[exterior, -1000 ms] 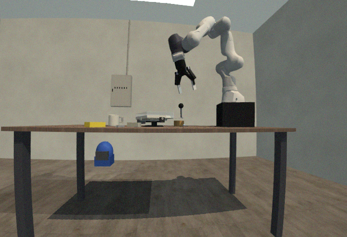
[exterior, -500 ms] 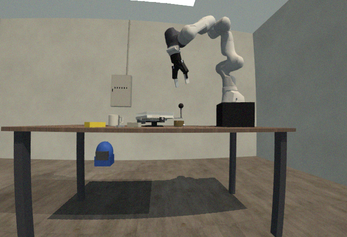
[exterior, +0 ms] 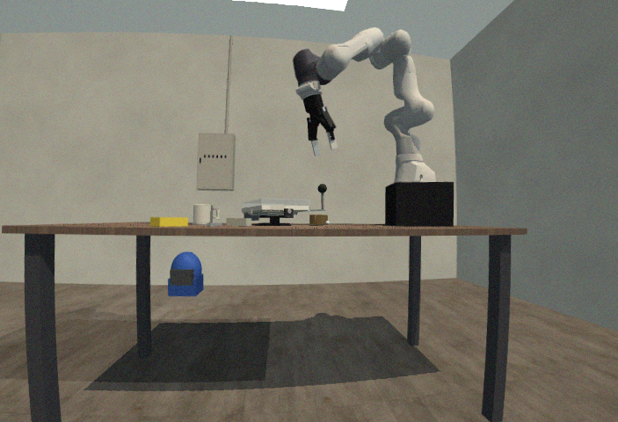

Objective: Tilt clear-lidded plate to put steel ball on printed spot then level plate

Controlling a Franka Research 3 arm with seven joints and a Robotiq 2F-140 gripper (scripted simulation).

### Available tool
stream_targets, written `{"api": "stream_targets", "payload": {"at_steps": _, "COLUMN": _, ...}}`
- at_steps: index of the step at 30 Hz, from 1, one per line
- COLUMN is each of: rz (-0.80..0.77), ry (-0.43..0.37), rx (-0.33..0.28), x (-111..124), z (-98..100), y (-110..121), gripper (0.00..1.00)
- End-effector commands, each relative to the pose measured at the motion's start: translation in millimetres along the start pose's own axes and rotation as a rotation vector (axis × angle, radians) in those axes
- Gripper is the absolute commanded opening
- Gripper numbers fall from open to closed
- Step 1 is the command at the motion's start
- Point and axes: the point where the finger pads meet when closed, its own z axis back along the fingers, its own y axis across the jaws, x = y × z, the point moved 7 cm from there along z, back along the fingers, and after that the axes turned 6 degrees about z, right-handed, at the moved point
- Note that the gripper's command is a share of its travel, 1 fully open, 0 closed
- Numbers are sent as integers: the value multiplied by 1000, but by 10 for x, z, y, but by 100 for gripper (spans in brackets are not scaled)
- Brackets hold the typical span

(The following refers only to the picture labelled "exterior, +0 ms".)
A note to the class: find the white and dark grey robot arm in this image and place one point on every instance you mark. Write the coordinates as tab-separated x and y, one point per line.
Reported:
416	111

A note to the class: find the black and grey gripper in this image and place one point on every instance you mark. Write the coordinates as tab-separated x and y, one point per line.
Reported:
319	114

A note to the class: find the tan hollow ring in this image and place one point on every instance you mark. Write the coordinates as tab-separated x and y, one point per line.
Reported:
318	219

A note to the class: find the small cream box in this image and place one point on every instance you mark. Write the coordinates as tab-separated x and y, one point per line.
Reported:
238	222

